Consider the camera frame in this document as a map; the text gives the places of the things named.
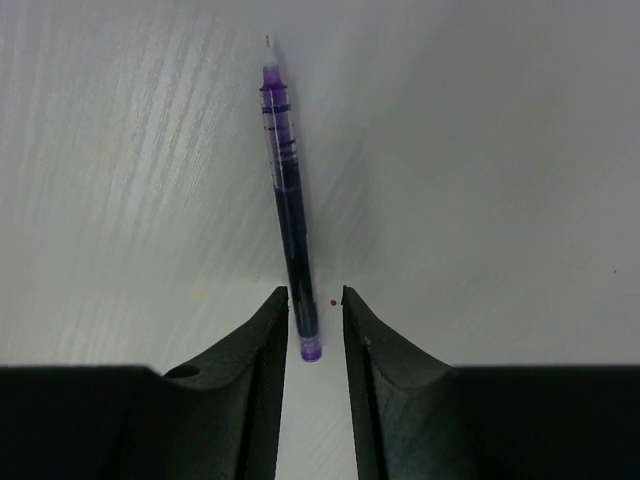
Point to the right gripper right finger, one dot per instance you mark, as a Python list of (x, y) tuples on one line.
[(415, 417)]

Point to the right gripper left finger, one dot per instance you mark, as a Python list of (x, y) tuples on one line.
[(215, 416)]

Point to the purple pen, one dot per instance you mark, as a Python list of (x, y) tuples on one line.
[(287, 186)]

